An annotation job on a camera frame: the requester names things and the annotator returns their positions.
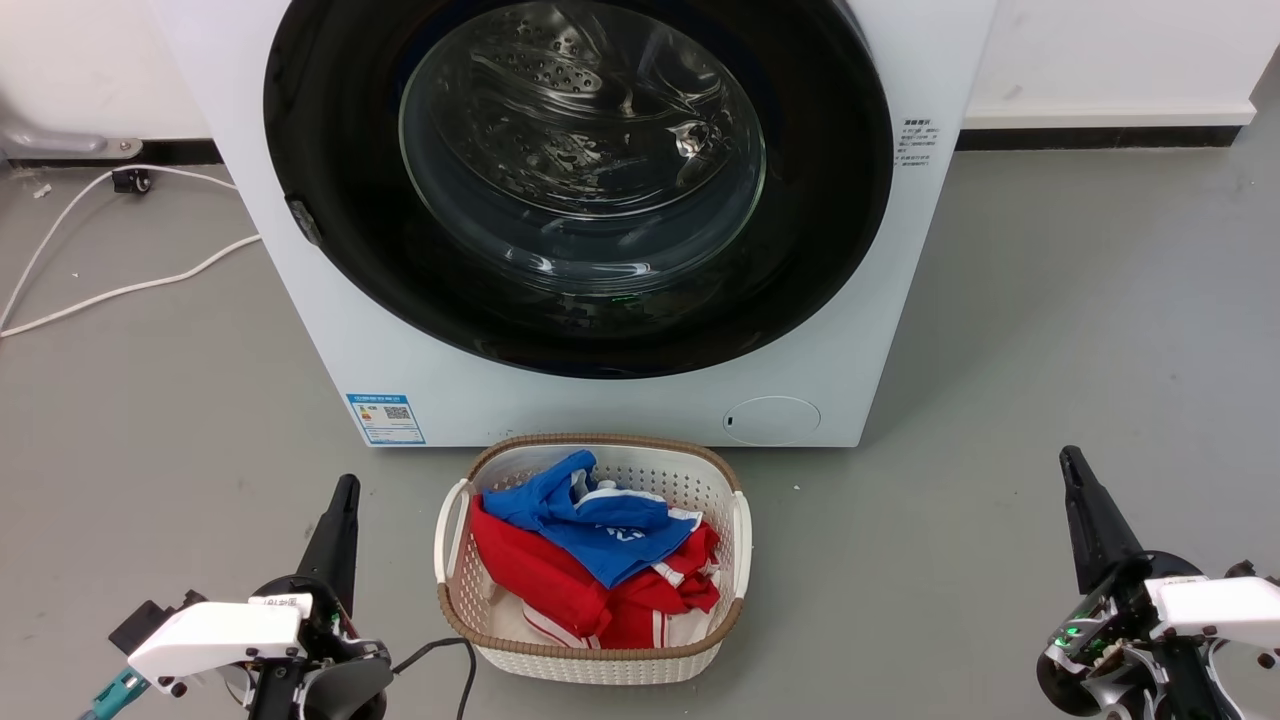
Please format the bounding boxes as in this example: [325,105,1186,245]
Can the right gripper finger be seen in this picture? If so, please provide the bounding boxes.
[1059,447,1109,595]
[1069,446,1147,589]

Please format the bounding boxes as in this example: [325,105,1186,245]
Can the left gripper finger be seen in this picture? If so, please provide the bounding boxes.
[334,475,362,613]
[297,476,349,601]

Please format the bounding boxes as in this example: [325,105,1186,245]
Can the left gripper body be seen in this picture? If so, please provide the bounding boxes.
[245,575,394,720]

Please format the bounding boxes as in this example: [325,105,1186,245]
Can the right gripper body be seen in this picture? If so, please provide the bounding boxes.
[1036,555,1280,720]

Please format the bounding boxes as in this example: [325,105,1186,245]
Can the black round glass washer door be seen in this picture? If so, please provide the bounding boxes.
[263,0,894,379]

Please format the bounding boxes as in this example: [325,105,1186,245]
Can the white front-load washing machine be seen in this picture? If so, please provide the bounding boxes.
[150,0,998,448]

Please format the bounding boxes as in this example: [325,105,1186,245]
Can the blue energy label sticker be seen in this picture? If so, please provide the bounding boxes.
[346,393,427,446]

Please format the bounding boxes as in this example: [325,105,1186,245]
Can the red garment with white stripes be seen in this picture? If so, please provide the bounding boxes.
[468,495,723,649]

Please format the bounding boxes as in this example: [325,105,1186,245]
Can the white plastic laundry basket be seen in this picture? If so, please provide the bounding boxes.
[433,433,753,686]

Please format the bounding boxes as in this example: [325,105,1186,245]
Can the blue garment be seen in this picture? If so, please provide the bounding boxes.
[482,449,704,589]

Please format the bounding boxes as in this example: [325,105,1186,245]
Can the round white filter cover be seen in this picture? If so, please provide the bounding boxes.
[723,396,822,447]

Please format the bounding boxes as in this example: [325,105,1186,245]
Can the small printed text sticker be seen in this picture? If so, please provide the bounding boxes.
[900,118,941,169]

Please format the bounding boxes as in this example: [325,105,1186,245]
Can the teal cable connector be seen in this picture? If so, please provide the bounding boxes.
[80,668,151,720]

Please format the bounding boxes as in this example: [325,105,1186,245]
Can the white floor cable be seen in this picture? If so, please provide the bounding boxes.
[0,234,263,339]
[0,164,238,331]

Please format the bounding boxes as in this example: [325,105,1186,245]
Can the grey metal floor bracket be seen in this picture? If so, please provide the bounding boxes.
[0,100,143,163]

